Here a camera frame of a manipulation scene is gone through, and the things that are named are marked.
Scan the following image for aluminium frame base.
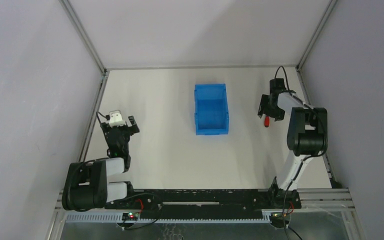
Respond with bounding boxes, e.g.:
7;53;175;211
45;188;364;240

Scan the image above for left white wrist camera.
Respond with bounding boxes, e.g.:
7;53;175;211
108;110;127;127

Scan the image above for controller board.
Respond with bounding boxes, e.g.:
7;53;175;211
269;213;289;229
121;212;140;222

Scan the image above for blue plastic bin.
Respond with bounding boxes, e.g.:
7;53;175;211
194;83;230;136

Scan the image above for red handled screwdriver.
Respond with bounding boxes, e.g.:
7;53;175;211
263;115;271;128

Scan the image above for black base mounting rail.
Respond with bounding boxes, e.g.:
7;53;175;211
104;189;302;221

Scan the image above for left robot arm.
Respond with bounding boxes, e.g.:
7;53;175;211
61;111;140;212

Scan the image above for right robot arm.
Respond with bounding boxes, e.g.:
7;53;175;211
257;77;328;209

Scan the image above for left controller board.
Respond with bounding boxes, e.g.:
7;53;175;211
121;212;140;222

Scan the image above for right controller board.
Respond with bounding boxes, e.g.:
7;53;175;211
269;213;289;229

